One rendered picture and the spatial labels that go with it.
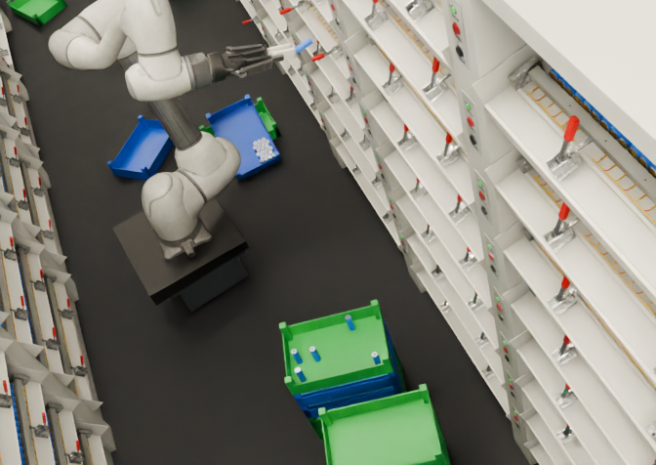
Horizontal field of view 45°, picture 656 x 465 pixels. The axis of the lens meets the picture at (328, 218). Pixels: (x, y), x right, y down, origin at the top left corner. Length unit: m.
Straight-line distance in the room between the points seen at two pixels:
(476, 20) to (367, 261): 1.88
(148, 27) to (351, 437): 1.19
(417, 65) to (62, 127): 2.71
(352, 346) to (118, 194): 1.57
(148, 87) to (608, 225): 1.32
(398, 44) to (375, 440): 1.08
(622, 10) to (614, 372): 0.64
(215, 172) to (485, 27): 1.77
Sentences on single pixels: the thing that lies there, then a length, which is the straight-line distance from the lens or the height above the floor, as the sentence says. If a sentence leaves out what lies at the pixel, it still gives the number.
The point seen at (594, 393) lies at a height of 0.90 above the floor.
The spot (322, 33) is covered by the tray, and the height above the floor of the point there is 0.90.
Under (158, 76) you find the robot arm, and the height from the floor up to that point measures 1.15.
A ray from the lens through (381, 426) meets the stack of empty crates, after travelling 2.25.
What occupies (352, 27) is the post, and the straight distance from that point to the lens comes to 1.96.
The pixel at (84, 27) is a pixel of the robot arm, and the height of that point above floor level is 1.05.
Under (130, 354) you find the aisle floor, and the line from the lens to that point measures 3.06.
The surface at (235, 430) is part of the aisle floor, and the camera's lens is 2.75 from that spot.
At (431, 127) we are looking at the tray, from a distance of 1.76.
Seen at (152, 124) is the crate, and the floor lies 0.03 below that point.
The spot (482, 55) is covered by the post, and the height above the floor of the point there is 1.57.
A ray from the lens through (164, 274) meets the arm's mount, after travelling 2.85.
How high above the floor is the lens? 2.35
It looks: 49 degrees down
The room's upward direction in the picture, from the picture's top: 22 degrees counter-clockwise
